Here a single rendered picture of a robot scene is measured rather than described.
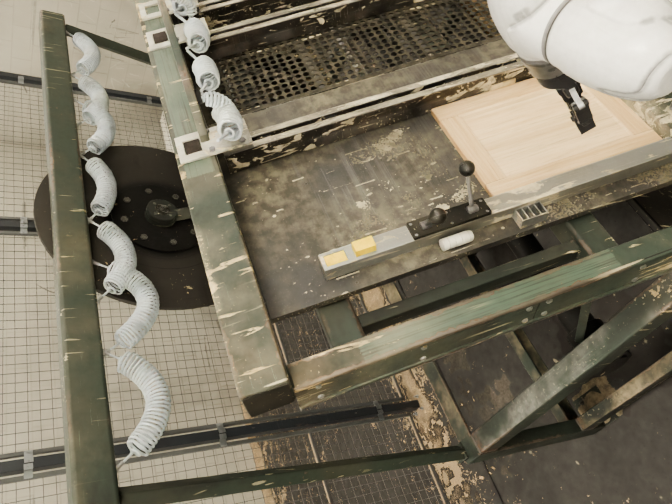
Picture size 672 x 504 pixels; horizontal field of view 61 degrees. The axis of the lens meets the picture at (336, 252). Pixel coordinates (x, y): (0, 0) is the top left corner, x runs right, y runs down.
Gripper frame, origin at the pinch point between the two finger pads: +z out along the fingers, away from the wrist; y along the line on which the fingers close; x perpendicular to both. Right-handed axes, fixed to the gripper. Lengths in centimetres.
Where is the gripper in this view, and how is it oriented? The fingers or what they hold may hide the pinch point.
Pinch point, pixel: (583, 119)
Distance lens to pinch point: 120.2
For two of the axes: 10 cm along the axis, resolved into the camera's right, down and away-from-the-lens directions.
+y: 2.3, 8.3, -5.1
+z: 5.7, 3.1, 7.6
